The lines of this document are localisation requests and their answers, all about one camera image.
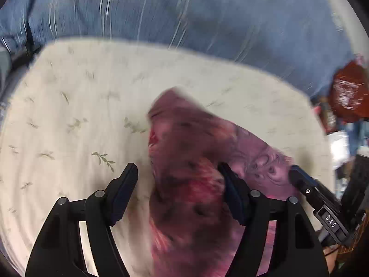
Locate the cream bed frame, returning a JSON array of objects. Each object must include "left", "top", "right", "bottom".
[{"left": 314, "top": 0, "right": 369, "bottom": 62}]

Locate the blue plaid quilt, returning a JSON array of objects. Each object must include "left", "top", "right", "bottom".
[{"left": 0, "top": 0, "right": 358, "bottom": 99}]

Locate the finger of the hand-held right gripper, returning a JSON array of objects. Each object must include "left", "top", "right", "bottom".
[{"left": 288, "top": 165, "right": 342, "bottom": 212}]

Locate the cream floral bed sheet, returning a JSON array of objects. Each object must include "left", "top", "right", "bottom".
[{"left": 0, "top": 37, "right": 336, "bottom": 277}]

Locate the pink floral small garment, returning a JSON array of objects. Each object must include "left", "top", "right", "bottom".
[{"left": 147, "top": 87, "right": 303, "bottom": 277}]

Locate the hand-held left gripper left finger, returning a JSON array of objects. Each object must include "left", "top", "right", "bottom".
[{"left": 24, "top": 163, "right": 139, "bottom": 277}]

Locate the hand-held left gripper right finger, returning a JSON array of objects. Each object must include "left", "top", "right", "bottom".
[{"left": 217, "top": 163, "right": 330, "bottom": 277}]

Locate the white plastic packet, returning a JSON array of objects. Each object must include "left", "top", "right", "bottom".
[{"left": 328, "top": 131, "right": 351, "bottom": 170}]

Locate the red patterned bag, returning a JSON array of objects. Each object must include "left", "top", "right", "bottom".
[{"left": 329, "top": 54, "right": 369, "bottom": 123}]

